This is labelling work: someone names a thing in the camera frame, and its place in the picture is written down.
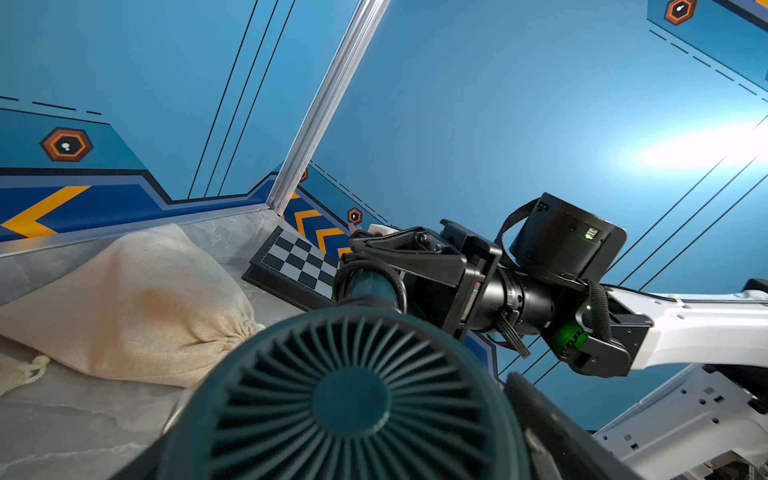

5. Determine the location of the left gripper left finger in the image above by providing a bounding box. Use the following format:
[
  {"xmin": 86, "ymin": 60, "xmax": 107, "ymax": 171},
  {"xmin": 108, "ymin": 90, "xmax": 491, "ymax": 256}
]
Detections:
[{"xmin": 110, "ymin": 436, "xmax": 165, "ymax": 480}]

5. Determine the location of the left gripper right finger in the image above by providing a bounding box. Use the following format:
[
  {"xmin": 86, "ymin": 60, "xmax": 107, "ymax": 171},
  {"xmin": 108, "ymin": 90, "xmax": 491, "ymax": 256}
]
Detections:
[{"xmin": 504, "ymin": 373, "xmax": 641, "ymax": 480}]

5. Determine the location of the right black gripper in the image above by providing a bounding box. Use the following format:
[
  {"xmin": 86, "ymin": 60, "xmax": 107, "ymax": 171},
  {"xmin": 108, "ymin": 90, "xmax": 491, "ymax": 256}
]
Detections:
[{"xmin": 347, "ymin": 220, "xmax": 503, "ymax": 340}]

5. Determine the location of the dark green hair dryer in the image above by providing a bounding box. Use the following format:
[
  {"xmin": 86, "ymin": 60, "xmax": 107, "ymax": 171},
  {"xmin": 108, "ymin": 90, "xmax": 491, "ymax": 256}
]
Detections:
[{"xmin": 156, "ymin": 253, "xmax": 532, "ymax": 479}]

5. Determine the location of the beige cloth bag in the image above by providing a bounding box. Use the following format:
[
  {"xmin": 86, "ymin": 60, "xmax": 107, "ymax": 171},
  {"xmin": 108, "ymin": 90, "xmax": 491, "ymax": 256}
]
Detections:
[{"xmin": 1, "ymin": 224, "xmax": 265, "ymax": 389}]

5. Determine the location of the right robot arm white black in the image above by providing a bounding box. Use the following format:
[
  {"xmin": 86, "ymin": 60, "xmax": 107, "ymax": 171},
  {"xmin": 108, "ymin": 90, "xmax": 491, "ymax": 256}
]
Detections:
[{"xmin": 333, "ymin": 193, "xmax": 767, "ymax": 479}]

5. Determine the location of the black white checkerboard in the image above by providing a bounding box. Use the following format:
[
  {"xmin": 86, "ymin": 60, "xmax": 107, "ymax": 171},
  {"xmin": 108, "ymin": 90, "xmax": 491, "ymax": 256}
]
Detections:
[{"xmin": 242, "ymin": 226, "xmax": 338, "ymax": 311}]

